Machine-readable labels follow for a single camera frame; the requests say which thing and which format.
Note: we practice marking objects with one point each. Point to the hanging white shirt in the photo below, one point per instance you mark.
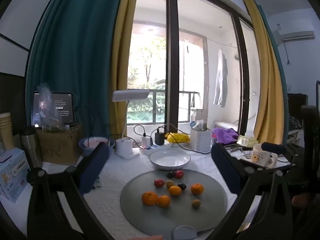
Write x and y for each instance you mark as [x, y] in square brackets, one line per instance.
[221, 80]

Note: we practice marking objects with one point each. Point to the dark steel thermos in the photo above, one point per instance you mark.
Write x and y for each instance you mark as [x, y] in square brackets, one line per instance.
[28, 142]

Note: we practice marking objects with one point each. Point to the white air conditioner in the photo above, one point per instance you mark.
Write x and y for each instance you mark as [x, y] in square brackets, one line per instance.
[297, 35]

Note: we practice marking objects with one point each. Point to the white charger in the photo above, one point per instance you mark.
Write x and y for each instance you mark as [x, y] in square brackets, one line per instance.
[147, 142]

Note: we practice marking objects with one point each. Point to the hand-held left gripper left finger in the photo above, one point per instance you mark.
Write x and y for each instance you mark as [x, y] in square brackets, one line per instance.
[95, 166]

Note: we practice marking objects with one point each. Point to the yellow snack packet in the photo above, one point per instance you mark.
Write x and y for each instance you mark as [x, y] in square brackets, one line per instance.
[178, 137]

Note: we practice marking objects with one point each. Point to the black tablet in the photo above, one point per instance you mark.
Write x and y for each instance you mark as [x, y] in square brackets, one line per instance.
[63, 107]

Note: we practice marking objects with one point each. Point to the red cherry tomato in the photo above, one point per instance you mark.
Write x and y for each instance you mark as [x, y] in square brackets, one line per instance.
[179, 174]
[159, 183]

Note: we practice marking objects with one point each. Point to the blue tissue box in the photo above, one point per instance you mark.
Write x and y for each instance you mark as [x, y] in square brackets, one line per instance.
[12, 175]

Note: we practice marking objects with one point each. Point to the dark window frame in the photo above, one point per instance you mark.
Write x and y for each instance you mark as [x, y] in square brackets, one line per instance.
[172, 55]

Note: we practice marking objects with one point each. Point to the yellow curtain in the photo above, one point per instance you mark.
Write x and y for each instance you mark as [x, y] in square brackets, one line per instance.
[265, 67]
[122, 55]

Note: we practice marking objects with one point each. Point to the white wipes pack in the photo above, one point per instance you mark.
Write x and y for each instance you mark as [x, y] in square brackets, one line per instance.
[183, 144]

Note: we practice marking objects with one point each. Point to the grey round mat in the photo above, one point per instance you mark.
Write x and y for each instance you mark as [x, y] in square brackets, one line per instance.
[140, 217]

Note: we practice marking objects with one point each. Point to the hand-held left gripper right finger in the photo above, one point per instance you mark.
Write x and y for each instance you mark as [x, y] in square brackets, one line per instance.
[225, 166]

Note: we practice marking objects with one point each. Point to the green tissue pack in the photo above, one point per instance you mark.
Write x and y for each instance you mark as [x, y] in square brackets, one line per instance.
[246, 140]

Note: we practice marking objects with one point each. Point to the paper tissue pack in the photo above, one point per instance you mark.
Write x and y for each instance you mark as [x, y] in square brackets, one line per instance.
[201, 127]

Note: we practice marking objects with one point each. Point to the blue bowl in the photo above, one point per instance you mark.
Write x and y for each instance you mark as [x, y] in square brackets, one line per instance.
[86, 149]

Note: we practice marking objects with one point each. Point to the large orange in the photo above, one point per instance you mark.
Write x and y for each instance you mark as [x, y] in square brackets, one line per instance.
[150, 198]

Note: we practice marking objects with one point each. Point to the small orange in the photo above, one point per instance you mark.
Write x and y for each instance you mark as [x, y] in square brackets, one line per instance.
[175, 190]
[197, 189]
[163, 201]

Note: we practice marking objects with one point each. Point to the white desk lamp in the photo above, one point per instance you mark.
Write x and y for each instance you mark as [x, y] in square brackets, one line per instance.
[125, 147]

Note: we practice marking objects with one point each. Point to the white textured tablecloth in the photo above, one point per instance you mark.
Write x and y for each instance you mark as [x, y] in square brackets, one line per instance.
[112, 180]

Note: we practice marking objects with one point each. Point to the white cartoon mug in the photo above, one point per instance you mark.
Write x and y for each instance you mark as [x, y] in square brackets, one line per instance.
[260, 156]

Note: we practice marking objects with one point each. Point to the dark purple plum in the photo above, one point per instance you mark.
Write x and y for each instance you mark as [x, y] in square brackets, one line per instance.
[171, 174]
[182, 186]

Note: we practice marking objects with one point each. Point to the white plate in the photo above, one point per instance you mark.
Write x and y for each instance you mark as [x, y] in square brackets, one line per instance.
[170, 158]

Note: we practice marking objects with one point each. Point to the purple cloth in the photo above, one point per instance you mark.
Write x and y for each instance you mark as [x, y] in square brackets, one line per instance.
[225, 133]

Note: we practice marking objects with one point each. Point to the white bowl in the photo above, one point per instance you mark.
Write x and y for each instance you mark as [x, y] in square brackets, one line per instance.
[91, 141]

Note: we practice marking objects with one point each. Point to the balcony railing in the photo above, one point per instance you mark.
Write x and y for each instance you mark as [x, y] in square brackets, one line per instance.
[153, 105]

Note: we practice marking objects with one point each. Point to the blue roll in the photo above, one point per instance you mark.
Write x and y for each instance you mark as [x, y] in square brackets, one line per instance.
[193, 124]

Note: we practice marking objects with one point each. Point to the stack of paper cups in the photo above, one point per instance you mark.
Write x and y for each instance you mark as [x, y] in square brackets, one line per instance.
[5, 130]

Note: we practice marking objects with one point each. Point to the black charger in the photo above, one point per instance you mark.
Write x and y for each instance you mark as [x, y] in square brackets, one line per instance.
[160, 138]

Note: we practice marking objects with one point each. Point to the black cylindrical object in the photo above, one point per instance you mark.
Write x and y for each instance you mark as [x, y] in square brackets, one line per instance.
[272, 148]

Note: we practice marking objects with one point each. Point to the eyeglasses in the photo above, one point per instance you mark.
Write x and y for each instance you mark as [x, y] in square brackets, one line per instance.
[240, 150]

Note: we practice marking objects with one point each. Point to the clear plastic bag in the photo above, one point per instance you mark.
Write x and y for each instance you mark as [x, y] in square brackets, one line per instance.
[47, 110]

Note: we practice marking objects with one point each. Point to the small yellowish fruit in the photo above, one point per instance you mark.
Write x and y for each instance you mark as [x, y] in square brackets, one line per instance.
[170, 183]
[196, 203]

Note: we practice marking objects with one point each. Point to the white power strip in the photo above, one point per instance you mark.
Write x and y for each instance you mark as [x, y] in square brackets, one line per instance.
[150, 151]

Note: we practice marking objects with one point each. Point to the white plastic basket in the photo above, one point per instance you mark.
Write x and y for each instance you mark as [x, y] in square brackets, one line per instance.
[200, 140]

